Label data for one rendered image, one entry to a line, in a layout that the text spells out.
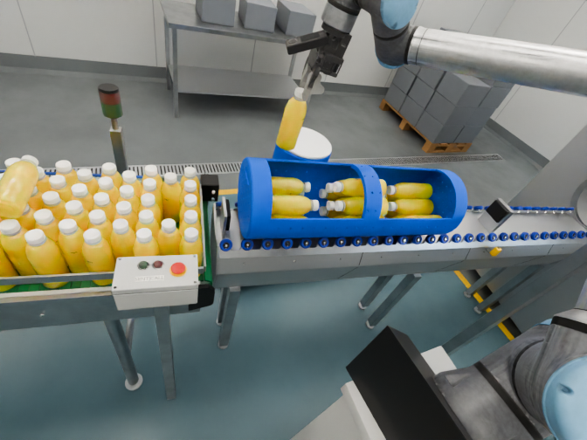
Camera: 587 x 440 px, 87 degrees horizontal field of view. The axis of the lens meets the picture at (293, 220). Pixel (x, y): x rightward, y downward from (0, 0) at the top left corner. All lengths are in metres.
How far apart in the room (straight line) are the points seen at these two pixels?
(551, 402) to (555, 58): 0.67
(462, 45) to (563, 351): 0.66
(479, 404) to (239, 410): 1.35
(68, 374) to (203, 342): 0.65
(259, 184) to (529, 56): 0.72
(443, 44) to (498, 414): 0.80
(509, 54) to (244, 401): 1.77
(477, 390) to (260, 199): 0.70
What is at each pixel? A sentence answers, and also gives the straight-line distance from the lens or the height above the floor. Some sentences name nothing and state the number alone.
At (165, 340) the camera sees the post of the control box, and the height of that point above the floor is 0.71.
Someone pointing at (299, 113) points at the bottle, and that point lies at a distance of 1.04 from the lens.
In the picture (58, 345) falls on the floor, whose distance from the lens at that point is 2.10.
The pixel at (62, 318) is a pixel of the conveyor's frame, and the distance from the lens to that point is 1.25.
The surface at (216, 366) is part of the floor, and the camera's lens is 1.93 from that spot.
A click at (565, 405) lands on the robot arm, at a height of 1.49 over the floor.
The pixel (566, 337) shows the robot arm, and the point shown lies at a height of 1.50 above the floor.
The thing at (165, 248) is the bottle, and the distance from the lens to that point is 1.02.
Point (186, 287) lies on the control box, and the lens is 0.87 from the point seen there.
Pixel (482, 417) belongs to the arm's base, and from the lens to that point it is 0.74.
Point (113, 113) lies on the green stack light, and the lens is 1.32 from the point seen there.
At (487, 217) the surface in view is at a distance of 1.88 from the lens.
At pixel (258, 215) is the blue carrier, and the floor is 1.15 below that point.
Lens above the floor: 1.83
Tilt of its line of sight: 44 degrees down
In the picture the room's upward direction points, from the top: 19 degrees clockwise
